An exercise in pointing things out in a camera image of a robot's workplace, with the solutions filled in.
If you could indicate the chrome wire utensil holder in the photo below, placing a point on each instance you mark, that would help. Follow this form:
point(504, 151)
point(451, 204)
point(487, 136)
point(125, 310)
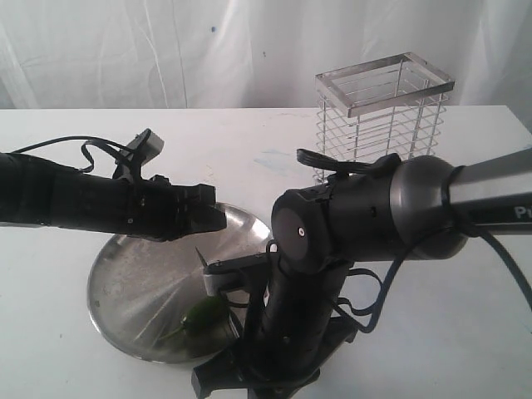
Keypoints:
point(390, 105)

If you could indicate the white backdrop curtain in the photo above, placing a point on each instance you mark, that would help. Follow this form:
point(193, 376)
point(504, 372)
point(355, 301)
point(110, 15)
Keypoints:
point(217, 54)

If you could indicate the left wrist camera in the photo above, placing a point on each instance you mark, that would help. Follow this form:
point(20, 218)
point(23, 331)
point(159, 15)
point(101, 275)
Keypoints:
point(144, 147)

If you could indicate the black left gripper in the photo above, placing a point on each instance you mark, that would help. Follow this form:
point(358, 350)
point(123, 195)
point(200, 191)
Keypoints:
point(160, 211)

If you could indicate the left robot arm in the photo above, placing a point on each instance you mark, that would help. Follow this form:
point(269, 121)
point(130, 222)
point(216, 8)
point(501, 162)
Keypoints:
point(38, 192)

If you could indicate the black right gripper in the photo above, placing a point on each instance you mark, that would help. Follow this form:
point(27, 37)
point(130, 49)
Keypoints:
point(285, 344)

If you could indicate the green jalapeno pepper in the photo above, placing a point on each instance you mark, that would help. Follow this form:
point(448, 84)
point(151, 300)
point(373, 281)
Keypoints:
point(201, 317)

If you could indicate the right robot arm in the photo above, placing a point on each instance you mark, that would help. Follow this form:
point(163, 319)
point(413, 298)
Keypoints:
point(336, 250)

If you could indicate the round stainless steel plate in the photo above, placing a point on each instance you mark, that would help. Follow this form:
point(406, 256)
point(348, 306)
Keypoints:
point(139, 290)

